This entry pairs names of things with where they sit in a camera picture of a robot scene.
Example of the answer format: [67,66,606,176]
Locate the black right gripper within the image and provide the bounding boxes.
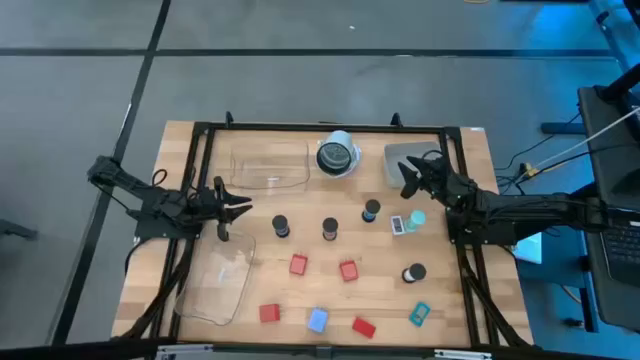
[398,154,479,211]

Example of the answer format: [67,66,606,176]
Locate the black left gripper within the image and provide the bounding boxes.
[187,175,254,243]

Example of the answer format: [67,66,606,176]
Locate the hourglass with teal caps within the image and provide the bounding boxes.
[403,209,427,234]

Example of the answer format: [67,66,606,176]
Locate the hourglass with dark blue sand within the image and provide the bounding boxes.
[271,214,291,239]

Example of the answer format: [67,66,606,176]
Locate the red wall charger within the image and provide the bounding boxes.
[258,303,282,324]
[338,259,360,283]
[351,316,377,340]
[288,253,309,277]

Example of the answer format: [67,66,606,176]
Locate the hourglass with white sand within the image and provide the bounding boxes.
[401,262,428,285]

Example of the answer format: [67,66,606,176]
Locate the hourglass with red sand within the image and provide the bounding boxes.
[321,216,340,242]

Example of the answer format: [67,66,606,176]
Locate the teal digital thermometer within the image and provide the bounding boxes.
[408,301,432,328]

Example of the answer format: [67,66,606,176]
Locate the light blue wall charger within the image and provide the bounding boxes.
[306,306,330,335]

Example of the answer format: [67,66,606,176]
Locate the grey plastic bin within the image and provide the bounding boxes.
[383,140,444,190]

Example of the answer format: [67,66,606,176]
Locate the wide clear plastic bin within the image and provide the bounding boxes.
[228,139,311,195]

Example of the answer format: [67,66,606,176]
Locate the long clear plastic bin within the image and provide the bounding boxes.
[173,229,257,327]

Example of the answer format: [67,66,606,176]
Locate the white box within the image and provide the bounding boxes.
[513,232,544,265]

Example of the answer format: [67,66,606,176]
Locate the black stand foot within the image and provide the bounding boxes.
[541,122,587,136]

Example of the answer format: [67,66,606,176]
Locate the white rod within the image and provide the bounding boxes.
[534,106,640,169]

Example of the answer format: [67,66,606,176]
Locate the black equipment cart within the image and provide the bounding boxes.
[577,64,640,211]

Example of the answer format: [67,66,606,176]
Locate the black chair leg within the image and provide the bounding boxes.
[0,218,39,241]

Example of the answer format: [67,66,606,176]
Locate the black laptop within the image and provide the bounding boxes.
[584,207,640,331]

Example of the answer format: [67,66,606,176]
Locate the black aluminium table frame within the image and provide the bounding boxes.
[112,110,534,351]

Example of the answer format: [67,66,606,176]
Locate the black floor cable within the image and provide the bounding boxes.
[494,112,584,184]

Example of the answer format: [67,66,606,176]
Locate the black camera mount rail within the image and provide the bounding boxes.
[0,338,640,360]

